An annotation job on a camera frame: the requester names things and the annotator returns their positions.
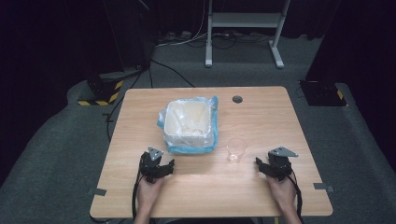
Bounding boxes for white square bin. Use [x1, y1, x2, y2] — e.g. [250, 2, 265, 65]
[163, 99, 212, 147]

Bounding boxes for white metal stand frame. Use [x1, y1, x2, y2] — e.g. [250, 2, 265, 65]
[204, 0, 291, 70]

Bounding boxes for black stand base yellow mark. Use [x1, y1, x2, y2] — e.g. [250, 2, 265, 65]
[299, 79, 348, 107]

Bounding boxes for black floor cable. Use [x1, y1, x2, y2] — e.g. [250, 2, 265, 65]
[149, 58, 196, 89]
[102, 70, 143, 143]

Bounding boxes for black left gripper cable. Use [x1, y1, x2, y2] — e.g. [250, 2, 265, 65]
[131, 174, 145, 220]

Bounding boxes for white floor cable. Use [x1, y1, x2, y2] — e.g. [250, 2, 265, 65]
[154, 0, 208, 49]

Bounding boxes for person's left hand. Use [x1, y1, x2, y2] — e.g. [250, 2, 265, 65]
[136, 177, 165, 212]

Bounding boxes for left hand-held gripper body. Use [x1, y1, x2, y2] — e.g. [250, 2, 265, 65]
[138, 146, 166, 184]

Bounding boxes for clear plastic cup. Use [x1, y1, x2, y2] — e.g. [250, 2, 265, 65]
[225, 137, 248, 163]

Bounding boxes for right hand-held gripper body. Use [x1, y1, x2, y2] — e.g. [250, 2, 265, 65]
[267, 146, 299, 182]

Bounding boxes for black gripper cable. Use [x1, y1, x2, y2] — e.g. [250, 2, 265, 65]
[288, 175, 305, 224]
[131, 174, 145, 220]

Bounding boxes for blue translucent bin bag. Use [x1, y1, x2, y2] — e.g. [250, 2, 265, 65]
[156, 95, 219, 155]

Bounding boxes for black looped floor cables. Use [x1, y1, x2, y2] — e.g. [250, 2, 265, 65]
[185, 31, 273, 50]

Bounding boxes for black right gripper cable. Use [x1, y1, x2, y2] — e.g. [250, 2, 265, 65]
[288, 175, 305, 224]

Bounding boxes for power strip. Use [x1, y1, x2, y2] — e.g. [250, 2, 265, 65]
[158, 30, 193, 43]

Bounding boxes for person's right hand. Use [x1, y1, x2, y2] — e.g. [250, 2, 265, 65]
[266, 175, 297, 210]

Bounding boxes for black yellow striped stand base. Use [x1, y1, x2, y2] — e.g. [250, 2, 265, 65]
[77, 74, 124, 107]

